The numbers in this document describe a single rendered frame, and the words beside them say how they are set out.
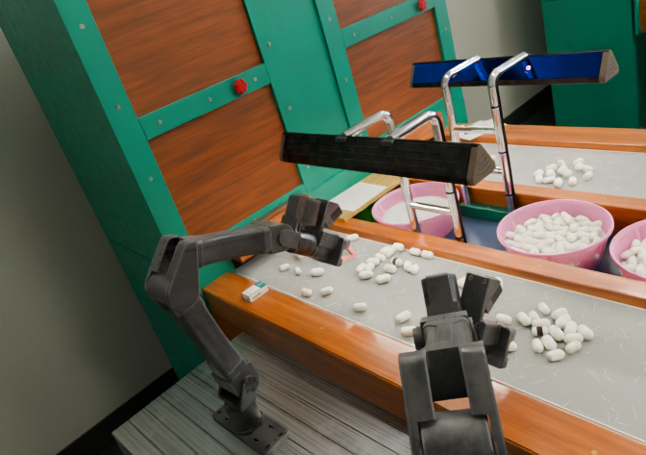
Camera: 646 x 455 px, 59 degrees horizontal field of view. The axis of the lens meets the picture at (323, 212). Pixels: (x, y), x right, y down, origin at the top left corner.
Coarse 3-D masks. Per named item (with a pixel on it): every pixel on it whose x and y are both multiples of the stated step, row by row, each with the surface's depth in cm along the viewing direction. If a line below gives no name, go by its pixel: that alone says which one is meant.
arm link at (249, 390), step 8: (248, 376) 115; (248, 384) 115; (256, 384) 116; (224, 392) 120; (240, 392) 114; (248, 392) 115; (224, 400) 118; (232, 400) 117; (240, 400) 114; (248, 400) 115; (240, 408) 114
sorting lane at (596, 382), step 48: (288, 288) 154; (336, 288) 147; (384, 288) 141; (528, 288) 125; (528, 336) 112; (624, 336) 105; (528, 384) 101; (576, 384) 98; (624, 384) 95; (624, 432) 87
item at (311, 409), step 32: (256, 352) 144; (192, 384) 140; (288, 384) 130; (320, 384) 127; (160, 416) 133; (192, 416) 130; (288, 416) 121; (320, 416) 118; (352, 416) 116; (384, 416) 113; (128, 448) 126; (160, 448) 123; (192, 448) 121; (224, 448) 118; (288, 448) 113; (320, 448) 111; (352, 448) 108; (384, 448) 106
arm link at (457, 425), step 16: (448, 416) 57; (464, 416) 57; (480, 416) 56; (432, 432) 56; (448, 432) 56; (464, 432) 55; (480, 432) 55; (432, 448) 55; (448, 448) 55; (464, 448) 55; (480, 448) 54
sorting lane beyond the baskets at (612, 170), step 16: (496, 144) 201; (496, 160) 189; (512, 160) 186; (528, 160) 182; (544, 160) 179; (592, 160) 170; (608, 160) 167; (624, 160) 164; (640, 160) 162; (496, 176) 178; (512, 176) 175; (528, 176) 172; (544, 176) 169; (560, 176) 166; (576, 176) 164; (592, 176) 161; (608, 176) 159; (624, 176) 156; (640, 176) 154; (608, 192) 151; (624, 192) 149; (640, 192) 146
